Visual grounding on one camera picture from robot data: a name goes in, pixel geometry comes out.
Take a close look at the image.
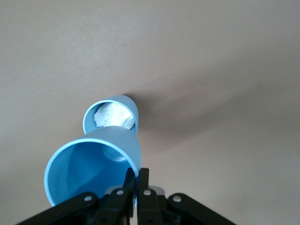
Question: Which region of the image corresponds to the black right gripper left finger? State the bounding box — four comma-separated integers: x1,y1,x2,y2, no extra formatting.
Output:
16,167,136,225

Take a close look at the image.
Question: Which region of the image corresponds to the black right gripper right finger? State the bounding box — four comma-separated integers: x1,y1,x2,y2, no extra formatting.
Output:
137,167,237,225

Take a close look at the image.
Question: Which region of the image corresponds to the blue plastic cup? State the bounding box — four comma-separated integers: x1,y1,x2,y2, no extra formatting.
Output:
44,126,143,208

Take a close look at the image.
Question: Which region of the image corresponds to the blue cup with paper wad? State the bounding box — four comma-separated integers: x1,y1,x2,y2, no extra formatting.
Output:
82,94,139,135

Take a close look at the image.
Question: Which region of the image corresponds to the white crumpled paper wad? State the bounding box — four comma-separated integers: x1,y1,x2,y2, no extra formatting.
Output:
93,102,135,130

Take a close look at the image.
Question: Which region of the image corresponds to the brown table cover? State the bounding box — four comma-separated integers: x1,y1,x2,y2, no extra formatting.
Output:
0,0,300,225

